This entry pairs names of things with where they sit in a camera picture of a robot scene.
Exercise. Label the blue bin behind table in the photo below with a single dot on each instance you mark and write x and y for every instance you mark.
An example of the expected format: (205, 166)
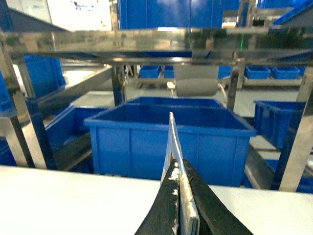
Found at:
(138, 138)

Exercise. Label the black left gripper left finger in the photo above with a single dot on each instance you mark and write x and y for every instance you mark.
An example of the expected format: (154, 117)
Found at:
(163, 216)

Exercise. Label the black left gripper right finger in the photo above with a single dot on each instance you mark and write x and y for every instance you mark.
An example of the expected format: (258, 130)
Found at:
(215, 218)

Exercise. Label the steel shelf rack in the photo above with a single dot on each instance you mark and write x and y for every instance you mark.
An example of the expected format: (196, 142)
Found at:
(191, 50)

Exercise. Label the flower gift bag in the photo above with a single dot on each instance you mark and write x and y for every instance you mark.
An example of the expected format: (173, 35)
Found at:
(189, 220)

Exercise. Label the blue bin right shelf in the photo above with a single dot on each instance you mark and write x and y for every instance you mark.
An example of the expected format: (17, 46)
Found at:
(272, 119)

